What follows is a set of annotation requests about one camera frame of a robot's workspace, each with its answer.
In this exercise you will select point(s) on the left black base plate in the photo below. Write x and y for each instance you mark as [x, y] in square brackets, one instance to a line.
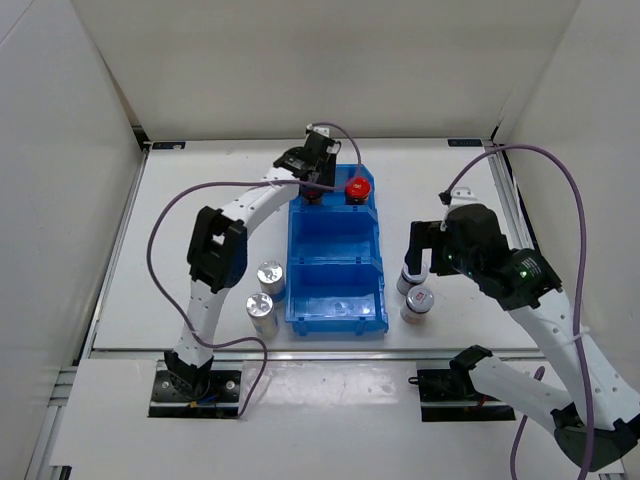
[217, 398]

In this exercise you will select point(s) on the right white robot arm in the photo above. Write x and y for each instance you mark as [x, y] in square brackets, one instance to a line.
[594, 418]

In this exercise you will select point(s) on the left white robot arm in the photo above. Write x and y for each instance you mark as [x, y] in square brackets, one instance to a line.
[217, 254]

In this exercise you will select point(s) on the blue plastic compartment bin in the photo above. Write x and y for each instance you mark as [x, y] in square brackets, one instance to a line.
[334, 268]

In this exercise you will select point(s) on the right blue label sticker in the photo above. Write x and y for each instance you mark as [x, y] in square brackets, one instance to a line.
[464, 143]

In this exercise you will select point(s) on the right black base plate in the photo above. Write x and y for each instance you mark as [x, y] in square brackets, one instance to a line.
[443, 402]

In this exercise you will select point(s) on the white-lid dark jar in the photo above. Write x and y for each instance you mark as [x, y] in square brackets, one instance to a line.
[418, 303]
[406, 281]

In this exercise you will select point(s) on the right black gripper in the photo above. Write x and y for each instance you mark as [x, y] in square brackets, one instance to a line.
[427, 236]

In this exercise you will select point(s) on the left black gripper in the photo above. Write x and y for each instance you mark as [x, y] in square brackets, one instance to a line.
[328, 174]

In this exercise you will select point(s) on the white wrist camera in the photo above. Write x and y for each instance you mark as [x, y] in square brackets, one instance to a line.
[319, 129]
[457, 197]

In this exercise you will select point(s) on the left blue label sticker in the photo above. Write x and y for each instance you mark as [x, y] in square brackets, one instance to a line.
[168, 145]

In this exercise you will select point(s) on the red-lid sauce jar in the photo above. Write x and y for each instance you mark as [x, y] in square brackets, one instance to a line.
[312, 195]
[357, 191]

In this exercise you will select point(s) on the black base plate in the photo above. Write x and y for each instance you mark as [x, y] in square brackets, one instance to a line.
[443, 402]
[217, 398]

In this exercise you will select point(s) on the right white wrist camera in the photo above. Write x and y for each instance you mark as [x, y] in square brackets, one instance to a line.
[457, 197]

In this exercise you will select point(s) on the blue label sticker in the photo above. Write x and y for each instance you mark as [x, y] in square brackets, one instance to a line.
[464, 143]
[168, 145]

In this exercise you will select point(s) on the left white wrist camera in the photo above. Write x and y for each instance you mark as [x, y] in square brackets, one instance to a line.
[319, 129]

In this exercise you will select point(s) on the silver-top salt bottle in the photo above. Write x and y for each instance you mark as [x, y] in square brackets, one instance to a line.
[262, 313]
[271, 278]

